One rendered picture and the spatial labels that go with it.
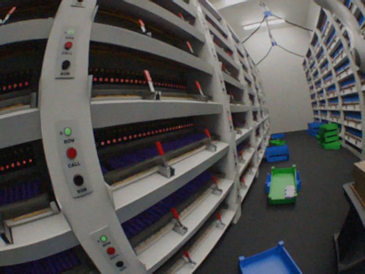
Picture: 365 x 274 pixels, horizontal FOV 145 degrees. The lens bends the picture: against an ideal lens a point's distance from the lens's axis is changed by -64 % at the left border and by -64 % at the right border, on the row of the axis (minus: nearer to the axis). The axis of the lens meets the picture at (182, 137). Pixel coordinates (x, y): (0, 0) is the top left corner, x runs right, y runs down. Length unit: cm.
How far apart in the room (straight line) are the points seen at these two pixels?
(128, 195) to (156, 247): 19
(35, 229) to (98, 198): 16
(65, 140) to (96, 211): 13
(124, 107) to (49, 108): 15
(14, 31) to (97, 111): 28
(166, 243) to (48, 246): 32
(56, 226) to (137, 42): 44
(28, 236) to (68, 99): 25
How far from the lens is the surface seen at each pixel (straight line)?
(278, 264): 73
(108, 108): 30
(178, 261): 64
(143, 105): 35
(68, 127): 26
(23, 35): 36
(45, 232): 30
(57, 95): 27
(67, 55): 30
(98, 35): 37
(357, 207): 61
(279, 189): 119
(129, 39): 41
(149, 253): 44
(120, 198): 32
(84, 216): 28
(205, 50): 84
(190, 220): 53
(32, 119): 26
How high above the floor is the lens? 61
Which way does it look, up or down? 4 degrees down
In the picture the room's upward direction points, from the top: 11 degrees counter-clockwise
